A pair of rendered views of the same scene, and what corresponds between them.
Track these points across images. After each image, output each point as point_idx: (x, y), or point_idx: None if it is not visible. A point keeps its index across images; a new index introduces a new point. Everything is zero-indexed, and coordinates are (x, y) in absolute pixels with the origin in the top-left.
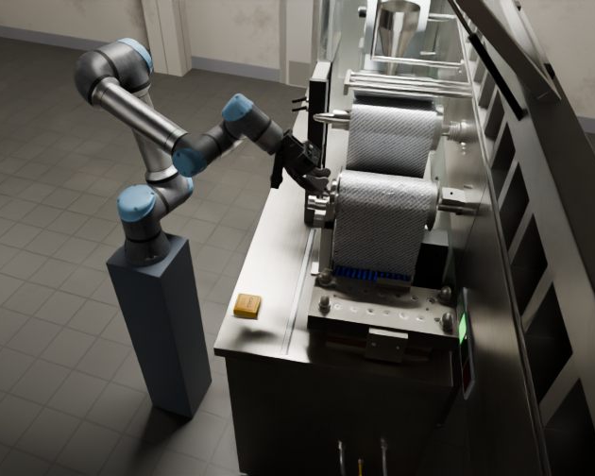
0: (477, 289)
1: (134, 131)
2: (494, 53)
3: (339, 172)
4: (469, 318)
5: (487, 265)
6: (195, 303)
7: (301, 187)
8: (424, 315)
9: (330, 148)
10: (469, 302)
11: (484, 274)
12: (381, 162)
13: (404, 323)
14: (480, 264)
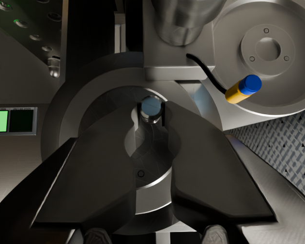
0: (3, 166)
1: None
2: None
3: (154, 209)
4: None
5: None
6: None
7: None
8: (53, 50)
9: None
10: (11, 141)
11: None
12: (268, 136)
13: (23, 38)
14: (18, 181)
